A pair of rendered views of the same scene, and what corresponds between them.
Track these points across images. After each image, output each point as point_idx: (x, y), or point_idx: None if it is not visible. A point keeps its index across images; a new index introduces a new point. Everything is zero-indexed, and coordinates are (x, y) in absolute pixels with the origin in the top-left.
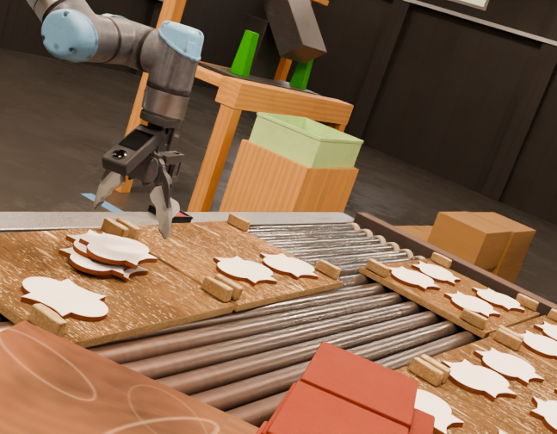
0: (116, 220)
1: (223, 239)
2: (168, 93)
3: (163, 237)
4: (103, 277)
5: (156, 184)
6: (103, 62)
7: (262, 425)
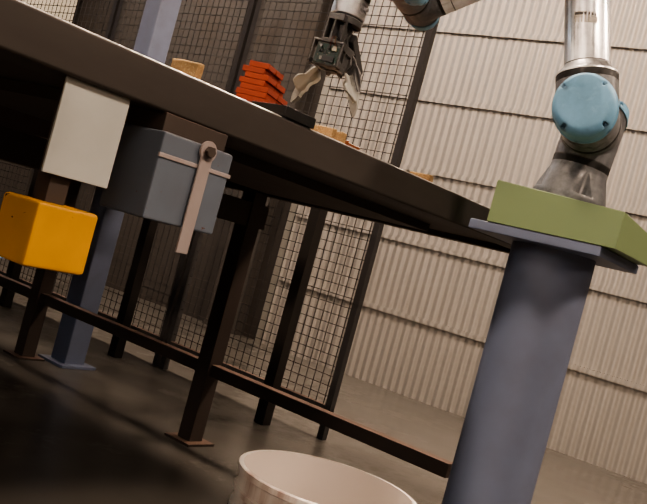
0: (336, 131)
1: None
2: (352, 0)
3: (293, 102)
4: None
5: (320, 69)
6: (401, 12)
7: (269, 88)
